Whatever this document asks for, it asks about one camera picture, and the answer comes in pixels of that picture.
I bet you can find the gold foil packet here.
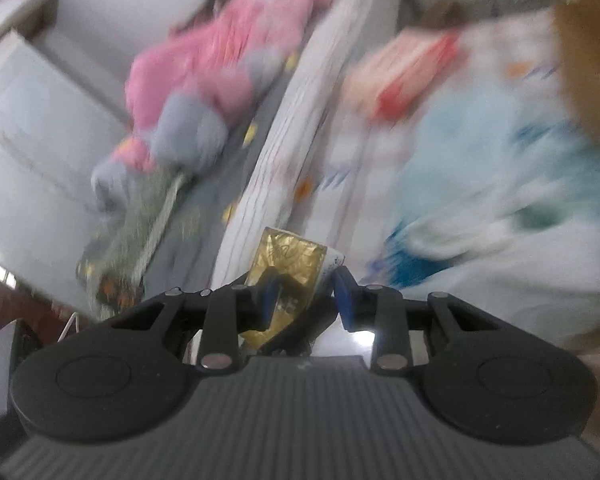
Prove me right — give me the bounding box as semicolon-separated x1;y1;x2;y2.
237;227;346;356

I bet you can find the white printed bedsheet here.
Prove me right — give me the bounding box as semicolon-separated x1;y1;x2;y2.
290;10;600;351

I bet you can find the light blue plastic bag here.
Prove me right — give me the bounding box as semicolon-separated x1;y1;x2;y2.
380;85;600;291

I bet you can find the white quilted mattress pad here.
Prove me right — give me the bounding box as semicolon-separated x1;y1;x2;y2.
212;0;401;286

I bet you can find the pink and grey quilt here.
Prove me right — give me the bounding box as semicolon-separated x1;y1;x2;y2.
90;0;336;211

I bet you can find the white cabinet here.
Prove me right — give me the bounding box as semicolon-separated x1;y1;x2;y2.
0;30;131;291

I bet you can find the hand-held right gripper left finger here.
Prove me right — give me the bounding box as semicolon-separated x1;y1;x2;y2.
112;275;281;371

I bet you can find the brown cardboard box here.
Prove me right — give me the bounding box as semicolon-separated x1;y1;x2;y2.
550;0;600;146

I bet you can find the green patterned pillow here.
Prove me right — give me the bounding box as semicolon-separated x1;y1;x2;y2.
75;170;186;311

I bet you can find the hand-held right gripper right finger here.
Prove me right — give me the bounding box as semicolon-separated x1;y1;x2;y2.
332;265;501;371

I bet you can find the red and white packet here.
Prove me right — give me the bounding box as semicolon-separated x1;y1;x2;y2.
345;27;468;121

